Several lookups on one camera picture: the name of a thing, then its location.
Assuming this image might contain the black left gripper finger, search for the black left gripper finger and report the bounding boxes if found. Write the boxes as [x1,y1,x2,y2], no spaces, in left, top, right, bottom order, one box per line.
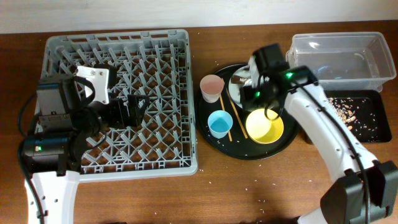
[127,95,149,113]
[127,113,144,127]

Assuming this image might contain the yellow bowl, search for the yellow bowl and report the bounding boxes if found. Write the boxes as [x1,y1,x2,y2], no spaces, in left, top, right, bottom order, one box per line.
[245,109,284,144]

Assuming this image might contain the wooden chopstick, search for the wooden chopstick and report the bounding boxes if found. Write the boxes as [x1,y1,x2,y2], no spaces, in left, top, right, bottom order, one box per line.
[226,89,248,139]
[220,96,233,142]

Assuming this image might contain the light blue plastic cup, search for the light blue plastic cup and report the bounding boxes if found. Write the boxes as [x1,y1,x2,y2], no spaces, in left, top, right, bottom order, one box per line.
[208,110,233,139]

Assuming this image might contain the pink plastic cup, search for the pink plastic cup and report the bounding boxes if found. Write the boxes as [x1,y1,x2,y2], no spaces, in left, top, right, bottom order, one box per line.
[200,75,224,103]

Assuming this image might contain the rice and shrimp leftovers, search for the rice and shrimp leftovers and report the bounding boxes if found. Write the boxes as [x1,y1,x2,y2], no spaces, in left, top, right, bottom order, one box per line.
[328,98,378,142]

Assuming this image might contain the brown snack wrapper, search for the brown snack wrapper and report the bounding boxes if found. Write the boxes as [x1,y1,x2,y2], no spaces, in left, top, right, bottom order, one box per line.
[231,76,252,85]

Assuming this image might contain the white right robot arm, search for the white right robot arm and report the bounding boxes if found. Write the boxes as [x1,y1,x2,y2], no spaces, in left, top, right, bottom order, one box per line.
[240,44,397,224]

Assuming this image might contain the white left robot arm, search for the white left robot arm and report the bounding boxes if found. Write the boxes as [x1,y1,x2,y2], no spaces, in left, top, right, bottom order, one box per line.
[17,75,150,223]

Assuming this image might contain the grey dishwasher rack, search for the grey dishwasher rack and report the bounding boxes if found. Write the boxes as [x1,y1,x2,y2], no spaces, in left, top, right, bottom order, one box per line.
[40,29,198,182]

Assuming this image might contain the grey round plate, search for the grey round plate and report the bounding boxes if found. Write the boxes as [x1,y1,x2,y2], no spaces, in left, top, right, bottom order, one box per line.
[228,65,252,108]

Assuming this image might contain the round black tray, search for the round black tray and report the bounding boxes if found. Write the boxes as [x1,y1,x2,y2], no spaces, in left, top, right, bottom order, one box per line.
[194,63,300,160]

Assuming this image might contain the black rectangular tray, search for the black rectangular tray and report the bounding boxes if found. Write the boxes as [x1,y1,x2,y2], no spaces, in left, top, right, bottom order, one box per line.
[325,90,392,143]

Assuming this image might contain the clear plastic bin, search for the clear plastic bin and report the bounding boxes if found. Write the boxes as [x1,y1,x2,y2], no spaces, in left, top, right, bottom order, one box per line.
[285,32,397,91]

